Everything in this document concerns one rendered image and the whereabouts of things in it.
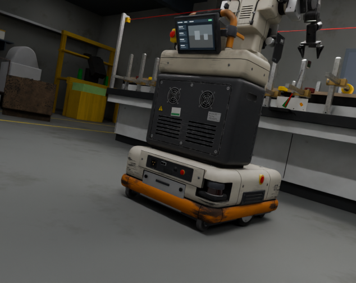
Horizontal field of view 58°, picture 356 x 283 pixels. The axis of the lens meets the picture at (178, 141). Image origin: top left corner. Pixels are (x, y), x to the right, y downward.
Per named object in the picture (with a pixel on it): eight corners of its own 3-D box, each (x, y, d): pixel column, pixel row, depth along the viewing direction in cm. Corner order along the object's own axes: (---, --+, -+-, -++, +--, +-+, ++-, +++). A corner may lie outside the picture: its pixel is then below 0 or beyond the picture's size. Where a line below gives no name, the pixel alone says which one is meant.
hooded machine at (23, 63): (25, 107, 861) (34, 51, 851) (36, 110, 818) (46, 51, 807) (-5, 103, 804) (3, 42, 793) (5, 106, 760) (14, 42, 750)
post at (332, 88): (326, 121, 240) (340, 56, 236) (322, 120, 242) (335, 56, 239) (328, 121, 242) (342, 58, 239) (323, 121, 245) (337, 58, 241)
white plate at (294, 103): (305, 111, 250) (307, 99, 249) (274, 108, 267) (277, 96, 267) (305, 111, 250) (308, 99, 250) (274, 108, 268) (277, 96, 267)
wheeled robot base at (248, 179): (210, 230, 132) (222, 171, 130) (116, 187, 173) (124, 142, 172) (278, 214, 182) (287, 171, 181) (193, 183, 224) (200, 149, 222)
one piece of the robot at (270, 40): (270, 58, 179) (278, 19, 177) (229, 58, 197) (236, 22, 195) (282, 65, 191) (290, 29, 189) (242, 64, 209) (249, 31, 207)
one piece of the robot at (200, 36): (228, 65, 144) (225, 12, 135) (171, 63, 167) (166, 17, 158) (241, 61, 151) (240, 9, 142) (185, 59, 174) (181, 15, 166)
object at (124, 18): (112, 88, 426) (125, 12, 419) (108, 87, 433) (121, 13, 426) (119, 90, 435) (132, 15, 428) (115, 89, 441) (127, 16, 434)
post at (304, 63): (293, 118, 257) (306, 59, 253) (290, 118, 259) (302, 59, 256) (295, 119, 259) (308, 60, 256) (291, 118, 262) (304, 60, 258)
